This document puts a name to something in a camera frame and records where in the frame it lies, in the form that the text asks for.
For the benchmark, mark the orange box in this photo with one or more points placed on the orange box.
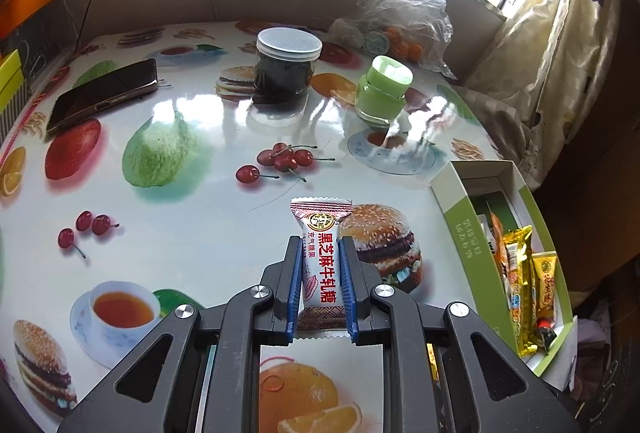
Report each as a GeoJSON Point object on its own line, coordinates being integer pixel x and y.
{"type": "Point", "coordinates": [30, 3]}

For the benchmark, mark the green white cardboard box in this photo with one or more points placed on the green white cardboard box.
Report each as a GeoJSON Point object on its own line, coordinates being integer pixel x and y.
{"type": "Point", "coordinates": [460, 233]}

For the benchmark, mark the clear jar white lid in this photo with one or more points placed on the clear jar white lid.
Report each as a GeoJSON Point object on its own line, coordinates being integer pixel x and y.
{"type": "Point", "coordinates": [287, 63]}

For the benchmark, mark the cream printed curtain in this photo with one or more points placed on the cream printed curtain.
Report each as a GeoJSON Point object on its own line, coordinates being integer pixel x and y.
{"type": "Point", "coordinates": [545, 63]}

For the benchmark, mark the yellow green box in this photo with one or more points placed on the yellow green box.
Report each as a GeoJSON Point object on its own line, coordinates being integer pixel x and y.
{"type": "Point", "coordinates": [10, 80]}

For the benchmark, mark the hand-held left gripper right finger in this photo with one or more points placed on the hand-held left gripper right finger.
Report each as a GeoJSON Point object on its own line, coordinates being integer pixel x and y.
{"type": "Point", "coordinates": [347, 293]}

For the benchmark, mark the yellow snack packet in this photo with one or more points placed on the yellow snack packet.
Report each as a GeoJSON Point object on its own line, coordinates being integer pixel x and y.
{"type": "Point", "coordinates": [544, 283]}

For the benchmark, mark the clear plastic bag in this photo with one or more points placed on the clear plastic bag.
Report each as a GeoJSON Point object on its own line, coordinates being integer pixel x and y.
{"type": "Point", "coordinates": [410, 3]}

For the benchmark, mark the large orange snack pouch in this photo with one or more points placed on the large orange snack pouch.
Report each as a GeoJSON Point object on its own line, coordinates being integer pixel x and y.
{"type": "Point", "coordinates": [497, 238]}

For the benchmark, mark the gold snack bar blue print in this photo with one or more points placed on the gold snack bar blue print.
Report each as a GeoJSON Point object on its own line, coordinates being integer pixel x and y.
{"type": "Point", "coordinates": [517, 288]}

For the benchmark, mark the white red nougat candy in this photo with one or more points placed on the white red nougat candy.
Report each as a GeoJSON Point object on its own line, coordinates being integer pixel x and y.
{"type": "Point", "coordinates": [322, 263]}

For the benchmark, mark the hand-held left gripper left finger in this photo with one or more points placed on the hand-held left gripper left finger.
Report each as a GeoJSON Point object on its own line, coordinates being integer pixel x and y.
{"type": "Point", "coordinates": [294, 293]}

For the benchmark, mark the green glass jar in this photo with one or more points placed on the green glass jar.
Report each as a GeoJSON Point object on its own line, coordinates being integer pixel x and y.
{"type": "Point", "coordinates": [382, 93]}

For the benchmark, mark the dark smartphone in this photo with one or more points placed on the dark smartphone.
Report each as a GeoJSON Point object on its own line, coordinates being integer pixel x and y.
{"type": "Point", "coordinates": [100, 95]}

